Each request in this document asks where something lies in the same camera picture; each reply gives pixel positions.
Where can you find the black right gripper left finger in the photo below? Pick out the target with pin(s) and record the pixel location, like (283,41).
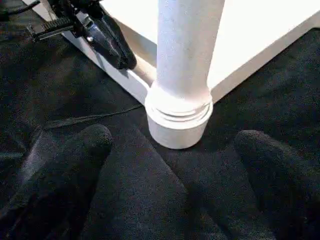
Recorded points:
(55,190)

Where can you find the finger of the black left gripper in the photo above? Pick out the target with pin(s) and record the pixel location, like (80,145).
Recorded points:
(105,45)
(120,42)

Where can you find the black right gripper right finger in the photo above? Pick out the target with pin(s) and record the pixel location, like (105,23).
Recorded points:
(287,190)

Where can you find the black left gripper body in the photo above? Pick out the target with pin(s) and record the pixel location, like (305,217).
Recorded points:
(75,12)

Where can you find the white plastic table leg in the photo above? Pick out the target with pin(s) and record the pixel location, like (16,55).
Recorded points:
(185,50)

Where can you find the black mat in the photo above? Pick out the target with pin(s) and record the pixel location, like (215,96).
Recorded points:
(50,87)

